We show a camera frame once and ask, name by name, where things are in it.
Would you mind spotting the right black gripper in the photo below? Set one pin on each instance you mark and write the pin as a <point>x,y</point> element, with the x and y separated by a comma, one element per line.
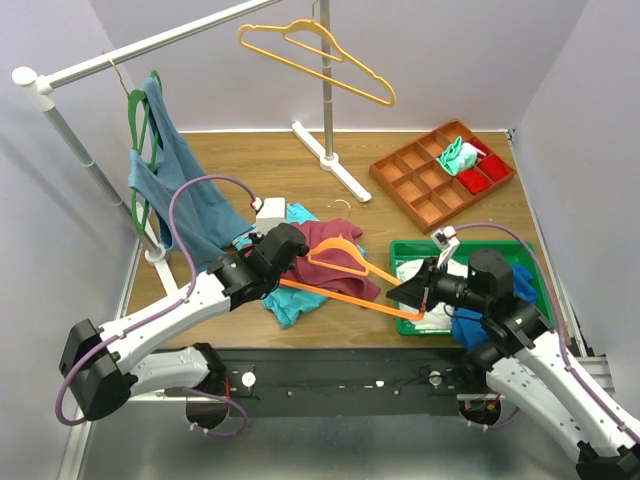
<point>419,290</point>

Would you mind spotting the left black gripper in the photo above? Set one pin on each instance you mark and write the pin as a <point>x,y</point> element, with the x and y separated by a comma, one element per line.
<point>288,245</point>

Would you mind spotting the orange hanger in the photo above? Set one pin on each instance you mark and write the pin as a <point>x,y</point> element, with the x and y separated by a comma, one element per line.
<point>295,302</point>

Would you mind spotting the maroon tank top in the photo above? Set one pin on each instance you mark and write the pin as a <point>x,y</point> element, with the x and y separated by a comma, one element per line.
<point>349,284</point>

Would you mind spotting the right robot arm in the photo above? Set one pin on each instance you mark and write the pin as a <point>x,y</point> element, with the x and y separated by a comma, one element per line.
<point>525,360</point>

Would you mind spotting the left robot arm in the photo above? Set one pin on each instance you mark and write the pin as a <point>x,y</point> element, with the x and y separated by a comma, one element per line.
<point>104,366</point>

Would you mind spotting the blue-grey hanging tank top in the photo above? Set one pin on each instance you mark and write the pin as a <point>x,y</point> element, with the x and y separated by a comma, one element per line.
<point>206,221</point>

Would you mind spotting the green hanger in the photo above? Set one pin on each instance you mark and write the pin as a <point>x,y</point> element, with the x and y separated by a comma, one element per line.
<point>135,98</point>

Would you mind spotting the yellow hanger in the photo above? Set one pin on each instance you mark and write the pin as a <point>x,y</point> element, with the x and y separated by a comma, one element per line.
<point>335,53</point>

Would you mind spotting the white cloth in bin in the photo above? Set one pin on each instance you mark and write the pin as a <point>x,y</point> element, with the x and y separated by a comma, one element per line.
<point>438,318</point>

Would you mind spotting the turquoise folded shirt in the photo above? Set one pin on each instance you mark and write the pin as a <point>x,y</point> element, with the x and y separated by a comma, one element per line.
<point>287,304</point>

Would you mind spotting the royal blue cloth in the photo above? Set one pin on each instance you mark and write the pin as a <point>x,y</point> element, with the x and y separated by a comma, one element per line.
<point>466,327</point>

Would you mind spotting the green plastic bin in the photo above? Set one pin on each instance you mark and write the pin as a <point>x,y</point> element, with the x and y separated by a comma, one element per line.
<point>402,251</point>

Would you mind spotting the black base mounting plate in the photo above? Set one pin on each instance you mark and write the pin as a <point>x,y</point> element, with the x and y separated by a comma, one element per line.
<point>369,381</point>

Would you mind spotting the orange compartment tray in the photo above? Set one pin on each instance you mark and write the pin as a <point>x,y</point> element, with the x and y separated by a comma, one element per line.
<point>414,180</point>

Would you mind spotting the red cloth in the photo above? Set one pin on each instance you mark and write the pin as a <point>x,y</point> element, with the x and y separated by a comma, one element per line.
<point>480,177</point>

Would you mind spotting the mint green cloth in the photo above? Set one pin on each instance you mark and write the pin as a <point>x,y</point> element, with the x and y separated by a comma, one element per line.
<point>458,157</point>

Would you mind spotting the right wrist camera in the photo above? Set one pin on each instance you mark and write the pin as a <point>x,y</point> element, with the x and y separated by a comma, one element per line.
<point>447,241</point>

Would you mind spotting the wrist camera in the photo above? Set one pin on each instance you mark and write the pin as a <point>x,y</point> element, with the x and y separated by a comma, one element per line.
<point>270,212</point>
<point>447,241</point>

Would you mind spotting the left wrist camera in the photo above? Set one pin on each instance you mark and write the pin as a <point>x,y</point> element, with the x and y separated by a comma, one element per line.
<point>270,212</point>

